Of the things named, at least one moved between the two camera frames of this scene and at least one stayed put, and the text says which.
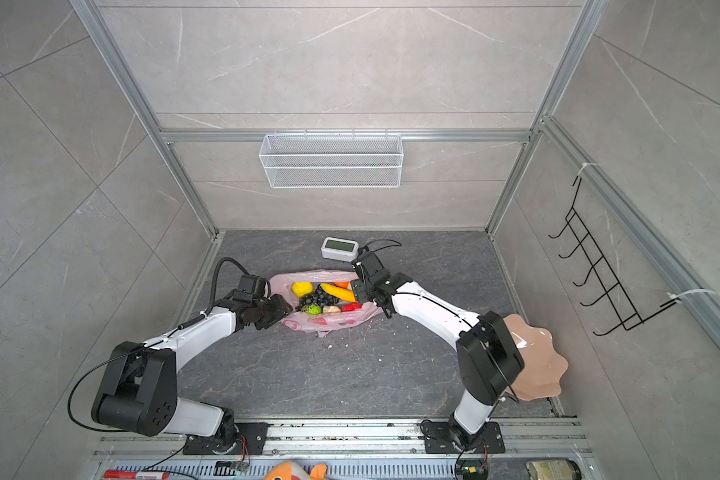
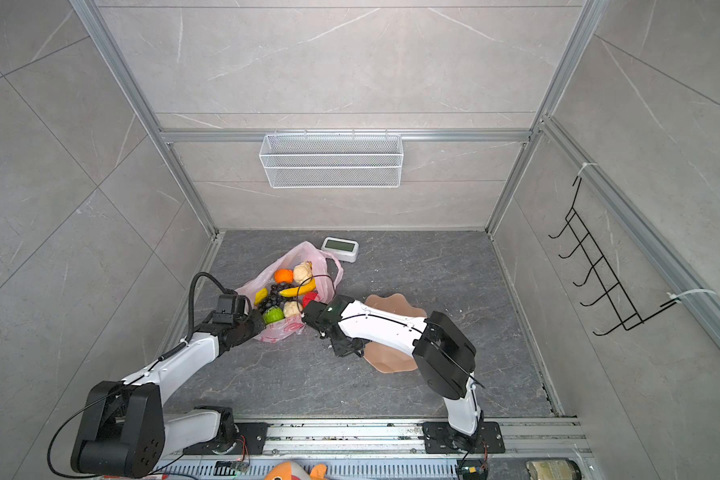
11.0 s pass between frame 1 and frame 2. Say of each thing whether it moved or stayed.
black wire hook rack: stayed
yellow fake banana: moved
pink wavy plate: moved
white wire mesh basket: stayed
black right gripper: moved
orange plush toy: stayed
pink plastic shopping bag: moved
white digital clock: stayed
